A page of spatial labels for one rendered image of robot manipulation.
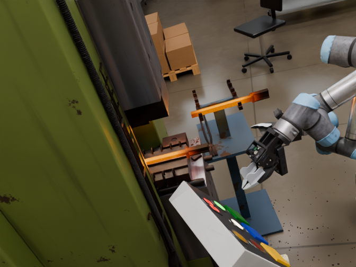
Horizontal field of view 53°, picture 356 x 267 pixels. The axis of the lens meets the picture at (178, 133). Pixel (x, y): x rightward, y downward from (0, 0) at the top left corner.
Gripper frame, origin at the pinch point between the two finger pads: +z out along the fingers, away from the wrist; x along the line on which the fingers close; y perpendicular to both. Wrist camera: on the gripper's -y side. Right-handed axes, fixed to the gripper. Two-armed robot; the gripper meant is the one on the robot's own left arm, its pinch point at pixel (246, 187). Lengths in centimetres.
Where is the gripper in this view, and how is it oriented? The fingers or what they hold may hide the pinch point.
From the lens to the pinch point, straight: 121.4
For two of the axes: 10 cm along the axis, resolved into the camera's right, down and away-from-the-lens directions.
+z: -6.1, 7.9, 0.6
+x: 4.3, 3.9, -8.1
